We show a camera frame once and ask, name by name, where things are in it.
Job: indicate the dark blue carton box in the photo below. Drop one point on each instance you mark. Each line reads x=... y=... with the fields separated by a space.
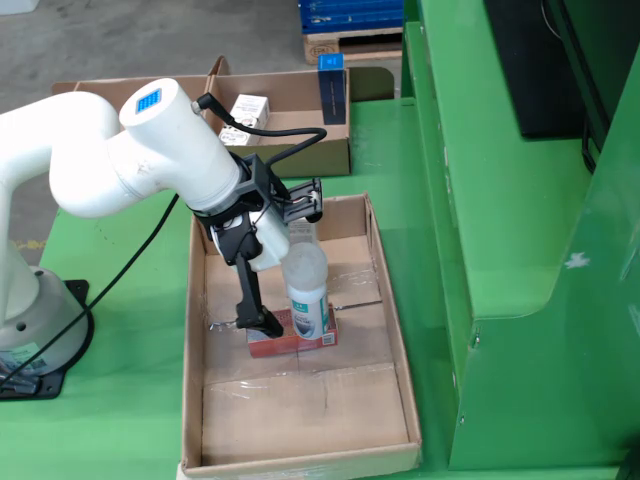
x=332 y=95

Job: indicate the green metal frame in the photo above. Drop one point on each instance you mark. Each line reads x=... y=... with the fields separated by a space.
x=500 y=225

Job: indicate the red holographic carton box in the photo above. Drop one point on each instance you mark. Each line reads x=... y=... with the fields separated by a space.
x=280 y=347

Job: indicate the wooden pallet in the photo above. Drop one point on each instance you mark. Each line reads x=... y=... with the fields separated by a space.
x=325 y=50

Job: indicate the white plastic container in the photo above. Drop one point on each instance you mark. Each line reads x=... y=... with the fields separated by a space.
x=17 y=5

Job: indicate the tall white carton box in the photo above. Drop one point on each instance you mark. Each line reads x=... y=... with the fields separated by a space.
x=302 y=232

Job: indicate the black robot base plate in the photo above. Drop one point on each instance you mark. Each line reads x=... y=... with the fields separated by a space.
x=55 y=382

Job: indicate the white hand cream box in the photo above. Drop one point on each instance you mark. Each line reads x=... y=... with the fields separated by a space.
x=250 y=112

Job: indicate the open cardboard box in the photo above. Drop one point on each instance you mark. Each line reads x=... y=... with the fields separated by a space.
x=95 y=85
x=300 y=117

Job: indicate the white bottle with teal label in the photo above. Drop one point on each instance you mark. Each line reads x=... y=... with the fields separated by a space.
x=307 y=305

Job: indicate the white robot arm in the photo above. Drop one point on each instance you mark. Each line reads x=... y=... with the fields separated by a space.
x=165 y=150

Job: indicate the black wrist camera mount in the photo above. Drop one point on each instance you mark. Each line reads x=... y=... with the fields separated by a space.
x=260 y=180

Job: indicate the shallow cardboard tray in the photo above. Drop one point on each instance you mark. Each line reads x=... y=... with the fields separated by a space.
x=300 y=425

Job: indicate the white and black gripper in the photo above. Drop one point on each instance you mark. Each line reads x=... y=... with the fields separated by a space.
x=265 y=240

